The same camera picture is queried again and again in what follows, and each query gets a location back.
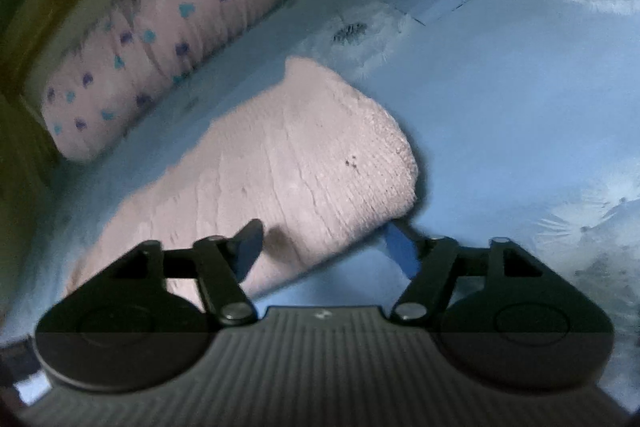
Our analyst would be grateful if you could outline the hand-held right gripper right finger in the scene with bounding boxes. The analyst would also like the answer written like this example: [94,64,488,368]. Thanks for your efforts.
[384,221,557,324]

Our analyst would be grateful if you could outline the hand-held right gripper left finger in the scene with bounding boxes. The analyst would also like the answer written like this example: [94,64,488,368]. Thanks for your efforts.
[95,219,265,327]

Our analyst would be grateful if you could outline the pink cable-knit cardigan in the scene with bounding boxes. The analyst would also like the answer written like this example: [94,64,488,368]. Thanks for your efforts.
[64,56,421,304]

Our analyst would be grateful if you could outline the blue dandelion-print bed sheet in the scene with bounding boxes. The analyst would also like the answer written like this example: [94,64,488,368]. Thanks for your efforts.
[0,0,640,408]

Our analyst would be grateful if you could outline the pink heart-patterned pillow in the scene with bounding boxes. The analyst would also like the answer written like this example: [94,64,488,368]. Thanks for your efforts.
[39,0,287,164]

